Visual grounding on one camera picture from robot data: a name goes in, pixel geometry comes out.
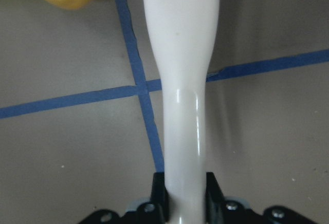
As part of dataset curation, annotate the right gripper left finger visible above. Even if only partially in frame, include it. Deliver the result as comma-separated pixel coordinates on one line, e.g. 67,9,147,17
79,172,169,224

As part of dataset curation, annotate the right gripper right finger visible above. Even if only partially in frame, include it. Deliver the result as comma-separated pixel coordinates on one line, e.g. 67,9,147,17
206,172,315,224

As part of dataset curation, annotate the beige hand brush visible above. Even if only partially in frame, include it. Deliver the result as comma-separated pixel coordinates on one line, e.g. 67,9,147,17
143,0,220,223

